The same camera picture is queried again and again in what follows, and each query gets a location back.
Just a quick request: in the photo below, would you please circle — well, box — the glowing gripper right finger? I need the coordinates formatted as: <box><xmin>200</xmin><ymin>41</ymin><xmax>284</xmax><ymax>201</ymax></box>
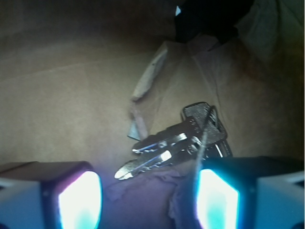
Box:
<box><xmin>195</xmin><ymin>156</ymin><xmax>305</xmax><ymax>229</ymax></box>

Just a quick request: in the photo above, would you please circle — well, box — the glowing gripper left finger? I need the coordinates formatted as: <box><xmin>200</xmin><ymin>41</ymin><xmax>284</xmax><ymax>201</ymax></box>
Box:
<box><xmin>0</xmin><ymin>161</ymin><xmax>102</xmax><ymax>229</ymax></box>

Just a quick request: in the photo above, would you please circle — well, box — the silver key bunch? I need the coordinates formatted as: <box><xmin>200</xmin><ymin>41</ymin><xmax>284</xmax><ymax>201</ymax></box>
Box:
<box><xmin>114</xmin><ymin>102</ymin><xmax>232</xmax><ymax>180</ymax></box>

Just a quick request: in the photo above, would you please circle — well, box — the brown paper bag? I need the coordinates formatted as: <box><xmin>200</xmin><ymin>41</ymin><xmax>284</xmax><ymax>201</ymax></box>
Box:
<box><xmin>0</xmin><ymin>0</ymin><xmax>305</xmax><ymax>229</ymax></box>

